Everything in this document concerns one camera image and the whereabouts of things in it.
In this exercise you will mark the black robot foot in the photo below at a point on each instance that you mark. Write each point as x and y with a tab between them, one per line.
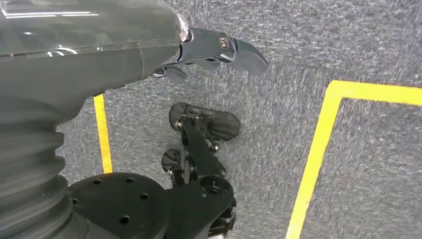
224	127

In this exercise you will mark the black robot leg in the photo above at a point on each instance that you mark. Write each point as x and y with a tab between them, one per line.
115	204

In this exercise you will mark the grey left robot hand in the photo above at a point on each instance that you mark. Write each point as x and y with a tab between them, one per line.
82	59

